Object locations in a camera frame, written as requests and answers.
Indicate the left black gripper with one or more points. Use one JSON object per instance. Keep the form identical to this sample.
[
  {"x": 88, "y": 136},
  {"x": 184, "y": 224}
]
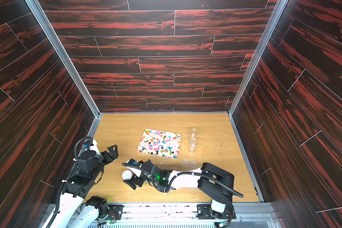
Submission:
[{"x": 114, "y": 155}]

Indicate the white-lidded candy jar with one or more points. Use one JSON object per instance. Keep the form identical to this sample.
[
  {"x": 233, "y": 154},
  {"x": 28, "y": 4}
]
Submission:
[{"x": 127, "y": 175}]

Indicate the clear plastic jar lid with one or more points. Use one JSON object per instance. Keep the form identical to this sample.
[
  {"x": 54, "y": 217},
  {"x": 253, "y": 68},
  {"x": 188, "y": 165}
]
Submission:
[{"x": 185, "y": 163}]

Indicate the clear candy jar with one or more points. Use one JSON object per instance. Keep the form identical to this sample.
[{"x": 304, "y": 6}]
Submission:
[
  {"x": 193, "y": 133},
  {"x": 193, "y": 144}
]

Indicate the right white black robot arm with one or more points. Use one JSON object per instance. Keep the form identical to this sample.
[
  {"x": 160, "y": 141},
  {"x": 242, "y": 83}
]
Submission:
[{"x": 215, "y": 182}]

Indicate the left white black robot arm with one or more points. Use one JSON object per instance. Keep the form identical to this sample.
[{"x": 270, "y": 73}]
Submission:
[{"x": 89, "y": 164}]

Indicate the floral pink rectangular tray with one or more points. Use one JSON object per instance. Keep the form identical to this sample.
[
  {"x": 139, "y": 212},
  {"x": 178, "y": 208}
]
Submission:
[{"x": 160, "y": 143}]

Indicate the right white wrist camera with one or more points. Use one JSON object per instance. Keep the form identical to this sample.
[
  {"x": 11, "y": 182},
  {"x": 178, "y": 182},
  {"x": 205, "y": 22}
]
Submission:
[{"x": 137, "y": 172}]

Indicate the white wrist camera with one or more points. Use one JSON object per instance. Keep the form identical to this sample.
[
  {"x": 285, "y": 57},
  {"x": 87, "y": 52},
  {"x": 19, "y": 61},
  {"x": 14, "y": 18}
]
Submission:
[
  {"x": 137, "y": 172},
  {"x": 92, "y": 147}
]

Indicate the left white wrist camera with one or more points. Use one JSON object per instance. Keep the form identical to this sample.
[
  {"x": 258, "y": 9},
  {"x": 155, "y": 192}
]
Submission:
[{"x": 92, "y": 147}]

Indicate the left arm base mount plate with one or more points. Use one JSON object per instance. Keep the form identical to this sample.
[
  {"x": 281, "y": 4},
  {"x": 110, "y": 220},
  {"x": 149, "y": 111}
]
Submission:
[{"x": 110, "y": 212}]

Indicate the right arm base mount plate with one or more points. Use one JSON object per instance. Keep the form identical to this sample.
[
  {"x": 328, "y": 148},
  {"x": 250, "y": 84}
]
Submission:
[{"x": 204, "y": 211}]

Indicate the metal front rail frame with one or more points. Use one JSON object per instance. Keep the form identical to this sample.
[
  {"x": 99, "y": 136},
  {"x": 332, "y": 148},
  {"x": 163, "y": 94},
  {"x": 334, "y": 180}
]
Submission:
[{"x": 183, "y": 215}]

